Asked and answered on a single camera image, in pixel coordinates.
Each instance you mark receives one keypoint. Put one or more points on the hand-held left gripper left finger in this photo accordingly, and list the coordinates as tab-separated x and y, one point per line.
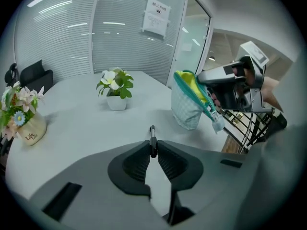
96	176

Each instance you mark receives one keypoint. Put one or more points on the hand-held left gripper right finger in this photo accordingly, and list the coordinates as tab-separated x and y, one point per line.
211	176

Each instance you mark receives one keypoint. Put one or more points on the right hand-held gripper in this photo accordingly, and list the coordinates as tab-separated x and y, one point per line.
256	56

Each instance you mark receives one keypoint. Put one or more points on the light green pencil pouch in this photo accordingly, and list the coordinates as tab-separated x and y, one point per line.
184	104

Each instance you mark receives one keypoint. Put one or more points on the black pen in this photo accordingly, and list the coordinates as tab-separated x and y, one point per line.
153	138

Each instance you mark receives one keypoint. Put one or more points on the person's right forearm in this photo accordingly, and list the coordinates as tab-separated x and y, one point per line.
272	95

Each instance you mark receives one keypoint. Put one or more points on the person's right hand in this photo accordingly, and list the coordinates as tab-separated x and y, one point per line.
250	77

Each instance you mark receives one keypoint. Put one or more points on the round ceiling lamp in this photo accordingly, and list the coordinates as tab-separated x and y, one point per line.
211	58

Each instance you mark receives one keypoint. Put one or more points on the black metal railing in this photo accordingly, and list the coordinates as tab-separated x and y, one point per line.
259	130

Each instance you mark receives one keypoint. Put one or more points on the frosted glass door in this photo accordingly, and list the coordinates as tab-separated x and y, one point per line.
192	32

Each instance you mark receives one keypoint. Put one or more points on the pink flowers in cream pot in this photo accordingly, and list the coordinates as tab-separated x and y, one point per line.
26	118

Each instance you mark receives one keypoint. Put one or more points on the white flowers in white pot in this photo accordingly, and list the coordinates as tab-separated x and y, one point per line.
115	87

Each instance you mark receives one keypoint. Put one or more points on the white paper notice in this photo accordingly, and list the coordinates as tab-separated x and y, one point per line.
156	15

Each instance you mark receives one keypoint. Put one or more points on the black mesh office chair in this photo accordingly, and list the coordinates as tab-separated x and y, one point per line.
36	78

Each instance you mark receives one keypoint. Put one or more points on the black high-back office chair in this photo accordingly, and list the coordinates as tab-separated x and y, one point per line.
12	74

